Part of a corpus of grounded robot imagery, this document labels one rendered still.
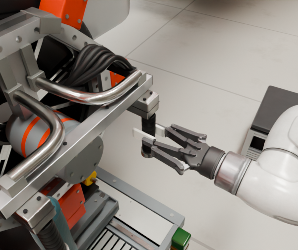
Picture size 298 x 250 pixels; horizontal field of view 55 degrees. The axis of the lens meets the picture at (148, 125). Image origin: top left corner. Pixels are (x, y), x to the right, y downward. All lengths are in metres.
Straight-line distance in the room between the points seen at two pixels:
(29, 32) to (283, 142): 0.58
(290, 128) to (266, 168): 0.12
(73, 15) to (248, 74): 2.01
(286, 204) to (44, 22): 0.61
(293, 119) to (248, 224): 0.95
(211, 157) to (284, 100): 1.16
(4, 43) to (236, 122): 1.69
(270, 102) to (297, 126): 1.03
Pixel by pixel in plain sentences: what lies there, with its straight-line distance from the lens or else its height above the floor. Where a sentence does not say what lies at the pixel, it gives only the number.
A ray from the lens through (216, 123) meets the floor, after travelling 2.02.
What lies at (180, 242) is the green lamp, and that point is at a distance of 0.78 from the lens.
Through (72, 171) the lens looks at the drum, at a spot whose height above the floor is 0.85.
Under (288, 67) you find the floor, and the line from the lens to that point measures 2.78.
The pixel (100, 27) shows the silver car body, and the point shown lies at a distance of 1.37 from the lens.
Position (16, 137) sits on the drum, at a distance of 0.73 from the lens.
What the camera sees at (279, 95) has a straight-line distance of 1.81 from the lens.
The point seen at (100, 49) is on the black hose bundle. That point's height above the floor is 1.04.
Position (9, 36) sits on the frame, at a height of 1.11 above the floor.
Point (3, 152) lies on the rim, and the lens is 0.87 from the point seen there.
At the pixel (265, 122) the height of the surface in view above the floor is 0.34.
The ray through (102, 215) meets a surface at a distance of 1.41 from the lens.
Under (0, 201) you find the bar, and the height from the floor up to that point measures 0.98.
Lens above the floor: 1.38
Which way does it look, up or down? 44 degrees down
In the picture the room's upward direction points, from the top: straight up
